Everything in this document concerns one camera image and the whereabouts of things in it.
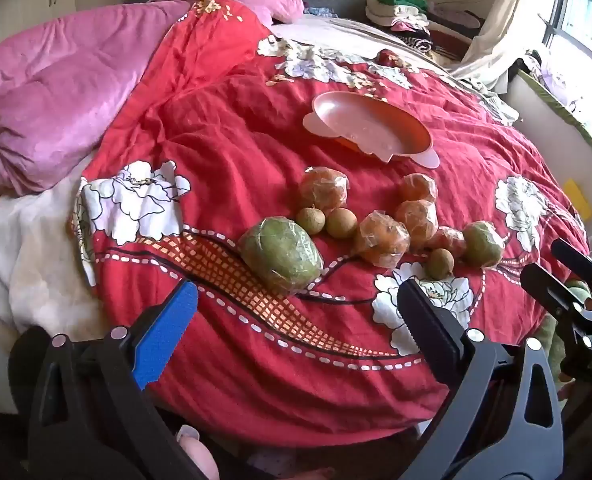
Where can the plastic-wrapped orange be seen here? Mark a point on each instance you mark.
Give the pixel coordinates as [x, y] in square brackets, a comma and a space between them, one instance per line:
[417, 188]
[448, 241]
[323, 188]
[381, 239]
[416, 222]

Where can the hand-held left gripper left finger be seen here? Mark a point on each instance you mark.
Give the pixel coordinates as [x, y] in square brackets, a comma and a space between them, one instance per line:
[168, 330]

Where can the grey checked sheet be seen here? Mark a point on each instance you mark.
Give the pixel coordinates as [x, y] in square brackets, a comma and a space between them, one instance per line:
[495, 105]

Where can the pink velvet blanket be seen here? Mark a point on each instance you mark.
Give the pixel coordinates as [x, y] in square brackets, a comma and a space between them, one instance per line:
[61, 95]

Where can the purple folded garment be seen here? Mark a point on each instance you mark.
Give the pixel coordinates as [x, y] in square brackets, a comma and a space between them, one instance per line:
[450, 16]

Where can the cream curtain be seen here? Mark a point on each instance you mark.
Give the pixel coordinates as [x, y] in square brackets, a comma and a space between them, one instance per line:
[500, 20]

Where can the purple cloth bundle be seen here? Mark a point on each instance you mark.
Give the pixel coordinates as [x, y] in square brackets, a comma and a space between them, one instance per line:
[555, 76]

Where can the window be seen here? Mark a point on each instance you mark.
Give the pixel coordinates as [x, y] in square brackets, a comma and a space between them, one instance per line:
[585, 15]

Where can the red floral blanket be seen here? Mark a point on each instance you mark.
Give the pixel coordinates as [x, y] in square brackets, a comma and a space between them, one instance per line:
[226, 135]

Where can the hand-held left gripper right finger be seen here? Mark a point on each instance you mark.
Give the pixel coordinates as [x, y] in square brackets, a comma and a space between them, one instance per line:
[433, 332]

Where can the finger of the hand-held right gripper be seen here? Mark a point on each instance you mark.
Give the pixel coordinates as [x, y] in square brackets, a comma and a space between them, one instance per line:
[580, 265]
[545, 285]

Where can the green-edged windowsill mat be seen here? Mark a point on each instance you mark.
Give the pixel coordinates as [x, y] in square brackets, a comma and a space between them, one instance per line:
[550, 97]

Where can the large green fruit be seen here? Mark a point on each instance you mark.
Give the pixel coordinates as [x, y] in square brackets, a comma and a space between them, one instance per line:
[281, 255]

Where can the yellow flat object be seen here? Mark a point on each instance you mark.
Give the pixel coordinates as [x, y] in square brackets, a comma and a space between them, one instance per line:
[578, 200]

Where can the brown longan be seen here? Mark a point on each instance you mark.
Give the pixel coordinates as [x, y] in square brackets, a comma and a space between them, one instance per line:
[310, 220]
[341, 223]
[438, 264]

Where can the small green fruit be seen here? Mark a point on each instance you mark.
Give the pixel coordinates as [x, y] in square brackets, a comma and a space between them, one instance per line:
[481, 243]

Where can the person's left hand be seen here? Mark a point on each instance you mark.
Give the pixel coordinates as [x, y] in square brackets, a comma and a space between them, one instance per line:
[196, 452]

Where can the pile of folded clothes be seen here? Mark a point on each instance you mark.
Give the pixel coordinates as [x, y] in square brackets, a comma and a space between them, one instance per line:
[390, 14]

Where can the striped black white garment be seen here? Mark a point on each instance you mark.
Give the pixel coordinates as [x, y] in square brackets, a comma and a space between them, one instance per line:
[419, 41]

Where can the pink plastic plate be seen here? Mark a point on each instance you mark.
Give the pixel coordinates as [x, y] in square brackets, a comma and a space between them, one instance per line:
[370, 125]

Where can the white fleece blanket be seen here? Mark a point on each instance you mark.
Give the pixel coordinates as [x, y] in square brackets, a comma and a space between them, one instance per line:
[36, 260]

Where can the blue patterned cloth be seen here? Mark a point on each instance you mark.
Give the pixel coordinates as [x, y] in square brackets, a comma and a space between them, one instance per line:
[321, 10]

